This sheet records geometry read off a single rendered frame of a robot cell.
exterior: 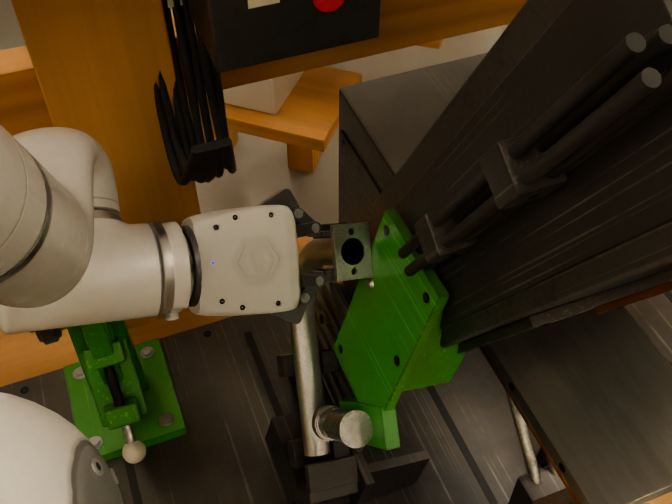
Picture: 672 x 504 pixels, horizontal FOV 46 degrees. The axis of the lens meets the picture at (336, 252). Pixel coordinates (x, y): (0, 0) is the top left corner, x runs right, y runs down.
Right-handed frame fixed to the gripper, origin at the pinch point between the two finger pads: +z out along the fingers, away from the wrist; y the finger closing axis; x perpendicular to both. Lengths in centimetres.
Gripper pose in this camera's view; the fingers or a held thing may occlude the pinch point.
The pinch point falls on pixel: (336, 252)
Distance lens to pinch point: 79.0
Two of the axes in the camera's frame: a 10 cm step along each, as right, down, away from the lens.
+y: -0.8, -10.0, -0.4
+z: 9.0, -0.9, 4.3
